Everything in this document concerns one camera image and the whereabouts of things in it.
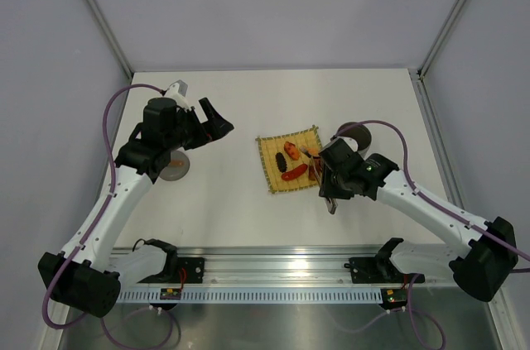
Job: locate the small circuit board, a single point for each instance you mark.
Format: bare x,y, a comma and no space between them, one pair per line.
170,294
394,296

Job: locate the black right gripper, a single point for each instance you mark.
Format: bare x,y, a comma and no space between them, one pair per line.
328,190

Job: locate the black sea cucumber toy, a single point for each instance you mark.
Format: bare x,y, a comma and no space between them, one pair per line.
281,162

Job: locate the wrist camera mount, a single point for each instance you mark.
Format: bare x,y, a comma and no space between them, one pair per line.
352,143
177,92

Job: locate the aluminium front rail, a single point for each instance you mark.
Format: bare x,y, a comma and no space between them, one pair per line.
265,263

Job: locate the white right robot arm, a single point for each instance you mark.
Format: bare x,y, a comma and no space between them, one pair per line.
478,255

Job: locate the brown grilled sausage toy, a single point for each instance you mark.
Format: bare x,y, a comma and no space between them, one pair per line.
315,170

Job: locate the left aluminium frame post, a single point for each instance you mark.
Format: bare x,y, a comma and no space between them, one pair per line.
111,40

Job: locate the left small circuit board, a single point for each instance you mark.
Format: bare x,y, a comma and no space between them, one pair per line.
170,294

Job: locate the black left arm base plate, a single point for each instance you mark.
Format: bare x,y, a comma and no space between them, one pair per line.
189,269

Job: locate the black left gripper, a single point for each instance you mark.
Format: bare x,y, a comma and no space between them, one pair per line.
217,126

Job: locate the grey metal lunch canister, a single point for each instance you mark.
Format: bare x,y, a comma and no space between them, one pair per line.
359,133

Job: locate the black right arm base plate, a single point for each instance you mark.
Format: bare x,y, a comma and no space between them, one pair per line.
371,270

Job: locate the aluminium frame post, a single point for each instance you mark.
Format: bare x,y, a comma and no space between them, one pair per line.
442,36
111,40

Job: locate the right aluminium frame post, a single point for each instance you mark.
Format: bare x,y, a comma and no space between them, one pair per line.
442,36

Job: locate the bamboo woven tray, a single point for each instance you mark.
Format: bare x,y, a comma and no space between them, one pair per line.
268,147

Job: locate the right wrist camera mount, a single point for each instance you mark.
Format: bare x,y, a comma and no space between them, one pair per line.
352,143

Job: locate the grey canister lid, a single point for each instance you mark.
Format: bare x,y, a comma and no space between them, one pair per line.
177,168

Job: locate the white slotted cable duct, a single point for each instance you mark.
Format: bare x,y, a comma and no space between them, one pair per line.
195,295

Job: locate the stainless steel tongs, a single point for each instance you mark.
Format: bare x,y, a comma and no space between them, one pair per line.
331,203

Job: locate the orange fried fish toy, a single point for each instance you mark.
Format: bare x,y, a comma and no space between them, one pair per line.
291,150

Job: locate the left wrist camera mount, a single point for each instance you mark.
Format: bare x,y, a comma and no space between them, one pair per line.
177,92

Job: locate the right small circuit board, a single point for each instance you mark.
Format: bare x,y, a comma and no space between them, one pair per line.
394,296

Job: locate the orange salmon slice toy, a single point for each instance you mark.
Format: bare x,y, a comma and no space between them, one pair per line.
310,152

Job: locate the red sausage toy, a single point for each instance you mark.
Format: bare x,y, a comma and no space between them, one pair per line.
295,173

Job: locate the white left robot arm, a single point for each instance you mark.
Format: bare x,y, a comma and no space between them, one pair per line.
134,170

